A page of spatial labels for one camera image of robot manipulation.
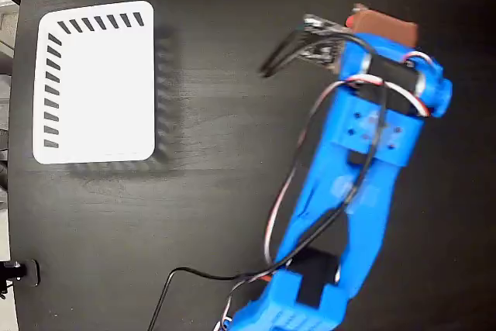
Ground camera circuit board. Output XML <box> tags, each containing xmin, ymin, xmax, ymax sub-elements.
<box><xmin>298</xmin><ymin>14</ymin><xmax>346</xmax><ymax>71</ymax></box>

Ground white slotted tray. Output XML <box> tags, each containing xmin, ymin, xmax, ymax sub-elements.
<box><xmin>32</xmin><ymin>0</ymin><xmax>157</xmax><ymax>165</ymax></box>

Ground black table clamp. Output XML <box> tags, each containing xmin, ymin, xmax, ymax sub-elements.
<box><xmin>0</xmin><ymin>259</ymin><xmax>41</xmax><ymax>298</ymax></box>

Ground black camera cable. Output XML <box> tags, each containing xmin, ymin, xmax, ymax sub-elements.
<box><xmin>146</xmin><ymin>25</ymin><xmax>389</xmax><ymax>331</ymax></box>

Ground white red servo wires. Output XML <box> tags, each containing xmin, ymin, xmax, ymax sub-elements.
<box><xmin>215</xmin><ymin>50</ymin><xmax>432</xmax><ymax>331</ymax></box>

